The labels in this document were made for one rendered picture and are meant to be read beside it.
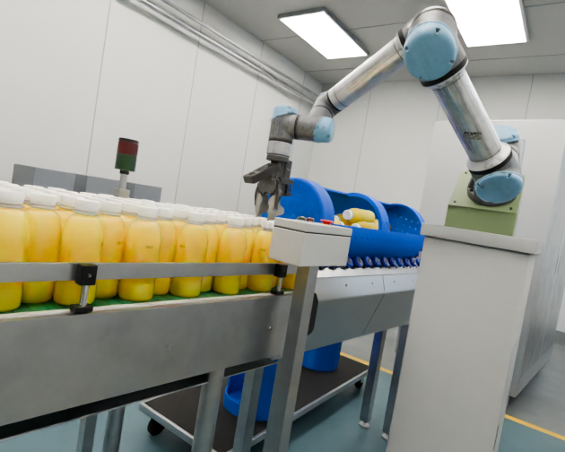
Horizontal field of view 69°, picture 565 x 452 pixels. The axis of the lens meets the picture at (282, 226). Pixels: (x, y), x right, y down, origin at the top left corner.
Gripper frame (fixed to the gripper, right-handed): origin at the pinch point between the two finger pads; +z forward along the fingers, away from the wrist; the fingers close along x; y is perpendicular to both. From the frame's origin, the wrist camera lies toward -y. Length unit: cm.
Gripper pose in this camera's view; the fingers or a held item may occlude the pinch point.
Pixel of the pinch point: (263, 220)
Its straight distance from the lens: 126.1
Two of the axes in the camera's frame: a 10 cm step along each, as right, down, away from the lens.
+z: -1.6, 9.9, 0.5
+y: 6.5, 0.7, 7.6
